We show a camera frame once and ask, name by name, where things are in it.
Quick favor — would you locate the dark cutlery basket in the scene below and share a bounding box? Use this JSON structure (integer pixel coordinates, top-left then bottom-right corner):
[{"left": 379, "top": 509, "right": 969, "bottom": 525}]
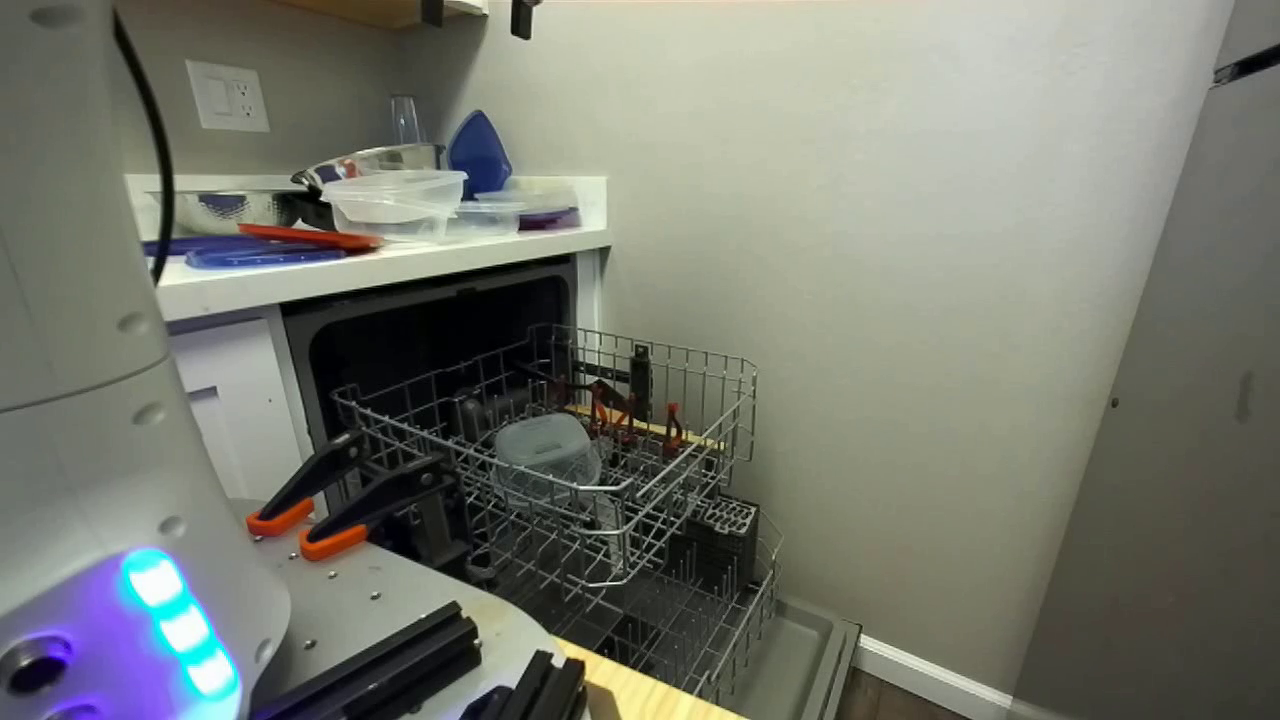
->
[{"left": 669, "top": 489, "right": 762, "bottom": 591}]

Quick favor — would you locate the white base cabinet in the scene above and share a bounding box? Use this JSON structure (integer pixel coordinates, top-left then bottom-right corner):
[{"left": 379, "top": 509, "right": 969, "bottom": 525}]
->
[{"left": 163, "top": 309, "right": 321, "bottom": 509}]

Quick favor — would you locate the grey plastic container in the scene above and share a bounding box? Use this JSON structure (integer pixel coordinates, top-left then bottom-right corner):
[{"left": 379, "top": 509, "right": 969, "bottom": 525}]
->
[{"left": 492, "top": 406, "right": 609, "bottom": 493}]

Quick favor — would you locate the orange plastic lid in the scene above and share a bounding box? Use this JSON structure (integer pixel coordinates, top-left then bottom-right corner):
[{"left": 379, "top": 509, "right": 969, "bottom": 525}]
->
[{"left": 236, "top": 218, "right": 386, "bottom": 261}]

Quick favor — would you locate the dark bottle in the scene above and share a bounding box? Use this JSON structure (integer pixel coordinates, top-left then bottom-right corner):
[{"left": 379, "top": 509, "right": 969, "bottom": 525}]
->
[{"left": 629, "top": 339, "right": 661, "bottom": 424}]

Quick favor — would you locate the white wall outlet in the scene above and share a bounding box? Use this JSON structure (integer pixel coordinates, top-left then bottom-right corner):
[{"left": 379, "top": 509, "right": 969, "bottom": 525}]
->
[{"left": 180, "top": 56, "right": 274, "bottom": 137}]

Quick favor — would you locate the wooden table board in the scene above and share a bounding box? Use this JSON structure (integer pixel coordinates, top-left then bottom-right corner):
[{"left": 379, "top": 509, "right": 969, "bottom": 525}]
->
[{"left": 546, "top": 635, "right": 753, "bottom": 720}]

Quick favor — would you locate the light blue square lid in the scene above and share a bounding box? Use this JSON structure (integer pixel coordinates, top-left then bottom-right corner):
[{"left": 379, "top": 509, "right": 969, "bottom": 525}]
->
[{"left": 174, "top": 230, "right": 355, "bottom": 271}]

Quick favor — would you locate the metal robot mounting plate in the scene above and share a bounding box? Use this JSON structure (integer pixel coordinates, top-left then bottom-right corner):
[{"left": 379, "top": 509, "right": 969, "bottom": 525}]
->
[{"left": 243, "top": 495, "right": 567, "bottom": 720}]

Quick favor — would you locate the grey wire dish rack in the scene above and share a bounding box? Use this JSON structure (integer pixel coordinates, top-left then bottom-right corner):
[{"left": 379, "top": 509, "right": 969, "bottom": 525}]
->
[
  {"left": 328, "top": 318, "right": 762, "bottom": 594},
  {"left": 463, "top": 525, "right": 785, "bottom": 711}
]

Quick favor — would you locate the white baseboard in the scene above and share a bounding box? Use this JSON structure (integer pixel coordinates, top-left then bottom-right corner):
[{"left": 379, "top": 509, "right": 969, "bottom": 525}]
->
[{"left": 853, "top": 627, "right": 1018, "bottom": 720}]

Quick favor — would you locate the dishwasher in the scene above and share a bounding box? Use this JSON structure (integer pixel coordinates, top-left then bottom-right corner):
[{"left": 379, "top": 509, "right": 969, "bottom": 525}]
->
[{"left": 274, "top": 255, "right": 862, "bottom": 720}]

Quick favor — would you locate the black orange spring clamp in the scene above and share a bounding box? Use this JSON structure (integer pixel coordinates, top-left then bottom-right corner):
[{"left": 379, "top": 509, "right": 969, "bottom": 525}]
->
[
  {"left": 243, "top": 428, "right": 370, "bottom": 544},
  {"left": 296, "top": 457, "right": 459, "bottom": 563}
]

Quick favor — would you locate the black aluminium extrusion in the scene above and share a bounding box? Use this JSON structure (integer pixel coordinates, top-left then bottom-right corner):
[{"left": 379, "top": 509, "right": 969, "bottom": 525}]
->
[
  {"left": 253, "top": 594, "right": 483, "bottom": 720},
  {"left": 454, "top": 643, "right": 592, "bottom": 720}
]

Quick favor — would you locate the wooden shelf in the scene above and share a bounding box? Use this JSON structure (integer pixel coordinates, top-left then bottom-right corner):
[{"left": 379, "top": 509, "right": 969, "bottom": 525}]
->
[{"left": 285, "top": 0, "right": 492, "bottom": 34}]

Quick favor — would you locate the wooden utensil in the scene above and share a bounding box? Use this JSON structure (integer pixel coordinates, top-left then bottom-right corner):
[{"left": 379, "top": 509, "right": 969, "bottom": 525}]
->
[{"left": 562, "top": 382, "right": 732, "bottom": 461}]

